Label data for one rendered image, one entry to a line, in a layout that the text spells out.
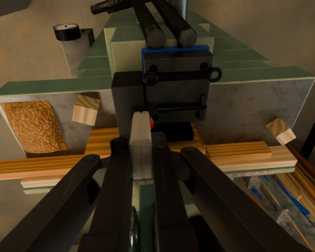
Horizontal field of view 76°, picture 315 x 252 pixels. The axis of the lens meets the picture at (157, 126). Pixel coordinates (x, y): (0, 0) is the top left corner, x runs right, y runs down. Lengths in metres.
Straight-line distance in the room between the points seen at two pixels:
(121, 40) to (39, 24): 1.09
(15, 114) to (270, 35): 1.37
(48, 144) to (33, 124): 0.05
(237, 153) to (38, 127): 0.41
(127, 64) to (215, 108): 0.21
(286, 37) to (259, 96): 1.12
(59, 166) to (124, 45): 0.30
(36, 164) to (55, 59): 0.96
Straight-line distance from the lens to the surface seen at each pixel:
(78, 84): 0.42
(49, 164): 0.49
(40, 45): 1.40
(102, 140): 0.40
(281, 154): 0.55
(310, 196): 1.83
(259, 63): 0.52
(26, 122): 0.43
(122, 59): 0.29
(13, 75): 1.54
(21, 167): 0.52
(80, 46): 0.66
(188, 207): 0.34
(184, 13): 0.42
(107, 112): 0.41
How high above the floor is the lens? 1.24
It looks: 53 degrees down
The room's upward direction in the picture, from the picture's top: 172 degrees clockwise
